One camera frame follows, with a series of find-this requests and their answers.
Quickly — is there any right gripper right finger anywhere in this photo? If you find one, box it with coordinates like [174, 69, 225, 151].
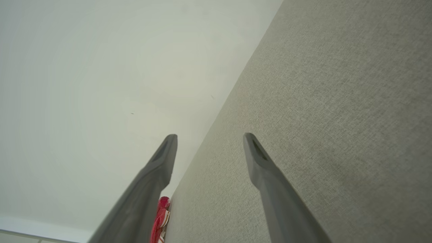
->
[243, 133, 332, 243]

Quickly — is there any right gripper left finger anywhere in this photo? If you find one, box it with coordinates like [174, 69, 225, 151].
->
[88, 134, 178, 243]

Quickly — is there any red basketball jersey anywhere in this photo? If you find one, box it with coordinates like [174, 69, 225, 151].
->
[150, 196, 171, 243]

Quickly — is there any grey fabric sofa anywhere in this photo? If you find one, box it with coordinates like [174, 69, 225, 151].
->
[164, 0, 432, 243]

